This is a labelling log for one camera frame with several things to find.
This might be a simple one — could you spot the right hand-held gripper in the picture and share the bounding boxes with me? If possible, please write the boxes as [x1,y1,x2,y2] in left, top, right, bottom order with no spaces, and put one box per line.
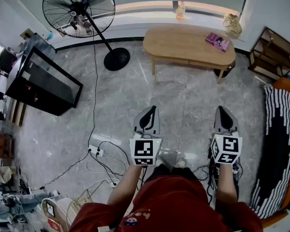
[208,105,243,165]

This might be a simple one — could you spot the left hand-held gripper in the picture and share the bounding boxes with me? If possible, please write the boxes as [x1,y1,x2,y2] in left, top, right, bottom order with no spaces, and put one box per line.
[129,105,163,166]

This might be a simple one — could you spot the person's right forearm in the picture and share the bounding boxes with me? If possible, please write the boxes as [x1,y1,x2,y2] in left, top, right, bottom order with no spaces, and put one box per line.
[216,163,239,211]

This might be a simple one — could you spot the person's left forearm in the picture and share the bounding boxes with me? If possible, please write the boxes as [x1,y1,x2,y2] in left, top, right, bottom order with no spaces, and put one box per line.
[107,164,148,206]

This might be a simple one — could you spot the wooden coffee table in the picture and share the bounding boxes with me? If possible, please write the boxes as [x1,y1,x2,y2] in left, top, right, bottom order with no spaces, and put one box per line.
[142,25,236,84]

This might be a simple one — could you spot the person's black trousers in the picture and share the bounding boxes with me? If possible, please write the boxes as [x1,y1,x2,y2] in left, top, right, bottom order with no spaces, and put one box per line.
[144,164,201,186]

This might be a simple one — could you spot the black white striped blanket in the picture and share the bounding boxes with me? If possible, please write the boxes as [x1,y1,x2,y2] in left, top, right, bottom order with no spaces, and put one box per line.
[249,85,290,219]

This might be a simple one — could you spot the dark round stool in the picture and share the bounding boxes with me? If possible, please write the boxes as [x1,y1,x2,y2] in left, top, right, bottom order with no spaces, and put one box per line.
[214,60,236,78]

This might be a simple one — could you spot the orange sofa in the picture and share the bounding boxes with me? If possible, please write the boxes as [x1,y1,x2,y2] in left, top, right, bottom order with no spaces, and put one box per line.
[262,77,290,228]

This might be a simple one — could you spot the purple book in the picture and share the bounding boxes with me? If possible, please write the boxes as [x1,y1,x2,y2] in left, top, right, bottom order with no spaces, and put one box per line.
[205,32,231,53]

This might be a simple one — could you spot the wooden shelf rack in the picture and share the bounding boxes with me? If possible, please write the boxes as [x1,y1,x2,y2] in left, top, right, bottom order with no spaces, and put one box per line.
[248,27,290,81]

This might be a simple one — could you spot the person's red shirt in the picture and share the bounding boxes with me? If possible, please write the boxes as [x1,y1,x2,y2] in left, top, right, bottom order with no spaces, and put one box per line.
[69,174,263,232]

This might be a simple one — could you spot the beige canvas bag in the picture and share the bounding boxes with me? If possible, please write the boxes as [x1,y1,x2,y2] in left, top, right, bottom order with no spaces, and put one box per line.
[222,13,243,39]

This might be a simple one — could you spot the black glass display cabinet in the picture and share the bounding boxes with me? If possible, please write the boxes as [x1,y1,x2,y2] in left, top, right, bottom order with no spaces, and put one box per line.
[5,34,84,117]

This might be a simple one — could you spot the orange drink bottle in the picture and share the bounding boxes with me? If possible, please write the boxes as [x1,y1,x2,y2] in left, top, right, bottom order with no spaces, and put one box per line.
[175,1,185,21]

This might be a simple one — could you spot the small wooden side table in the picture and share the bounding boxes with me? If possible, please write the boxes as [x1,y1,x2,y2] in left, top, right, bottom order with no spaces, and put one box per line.
[9,100,27,128]

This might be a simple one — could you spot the black standing fan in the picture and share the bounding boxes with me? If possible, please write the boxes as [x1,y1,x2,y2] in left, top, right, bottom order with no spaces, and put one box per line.
[42,0,131,72]

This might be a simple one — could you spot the grey reflective panel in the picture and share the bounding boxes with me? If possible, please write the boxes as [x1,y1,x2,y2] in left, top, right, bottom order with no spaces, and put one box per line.
[19,34,56,58]

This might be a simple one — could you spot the brown wooden cabinet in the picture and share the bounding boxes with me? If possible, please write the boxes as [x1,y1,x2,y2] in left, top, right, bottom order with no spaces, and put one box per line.
[0,130,15,160]

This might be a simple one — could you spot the bundle of black cables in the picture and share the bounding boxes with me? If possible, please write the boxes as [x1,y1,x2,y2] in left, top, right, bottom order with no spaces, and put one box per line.
[192,163,243,204]

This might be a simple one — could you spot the black fan cable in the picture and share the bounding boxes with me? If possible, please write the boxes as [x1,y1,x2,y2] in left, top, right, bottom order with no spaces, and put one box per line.
[87,35,99,152]

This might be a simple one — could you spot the black extension cable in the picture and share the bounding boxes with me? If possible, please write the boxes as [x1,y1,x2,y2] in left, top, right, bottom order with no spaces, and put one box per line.
[30,151,90,192]

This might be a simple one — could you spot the gold wire rack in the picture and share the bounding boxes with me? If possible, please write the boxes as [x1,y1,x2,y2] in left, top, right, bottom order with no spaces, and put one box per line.
[66,188,106,229]

